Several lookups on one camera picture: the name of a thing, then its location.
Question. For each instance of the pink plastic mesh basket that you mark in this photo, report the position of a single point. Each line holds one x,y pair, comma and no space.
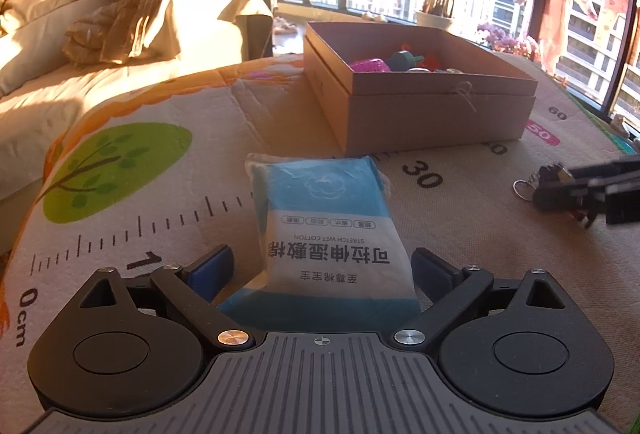
371,66

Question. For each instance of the white bed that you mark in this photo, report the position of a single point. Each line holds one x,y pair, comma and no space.
50,114

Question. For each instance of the hanging laundry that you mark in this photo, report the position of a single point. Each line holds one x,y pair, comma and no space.
565,14

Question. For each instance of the teal plastic toy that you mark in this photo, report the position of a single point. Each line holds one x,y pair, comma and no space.
402,60

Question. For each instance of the red plastic toy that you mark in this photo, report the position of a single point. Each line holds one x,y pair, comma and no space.
430,61

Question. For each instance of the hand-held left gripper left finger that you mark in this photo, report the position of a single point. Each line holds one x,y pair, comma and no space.
212,271

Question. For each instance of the small sill ornament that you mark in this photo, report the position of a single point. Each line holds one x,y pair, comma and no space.
284,27

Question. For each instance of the white pillow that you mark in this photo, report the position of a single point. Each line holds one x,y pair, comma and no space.
35,19

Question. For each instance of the pink flowers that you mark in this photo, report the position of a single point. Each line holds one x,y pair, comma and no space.
510,44

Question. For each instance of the blue white cotton packet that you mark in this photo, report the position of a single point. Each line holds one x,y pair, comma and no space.
325,224

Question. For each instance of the beige crumpled blanket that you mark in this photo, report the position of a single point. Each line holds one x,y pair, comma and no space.
150,14

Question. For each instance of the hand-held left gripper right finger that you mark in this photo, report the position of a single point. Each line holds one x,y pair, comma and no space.
430,271

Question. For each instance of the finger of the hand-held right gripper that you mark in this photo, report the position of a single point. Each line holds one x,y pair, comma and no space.
607,169
565,196

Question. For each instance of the beige cardboard box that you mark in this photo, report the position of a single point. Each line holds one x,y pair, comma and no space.
430,119

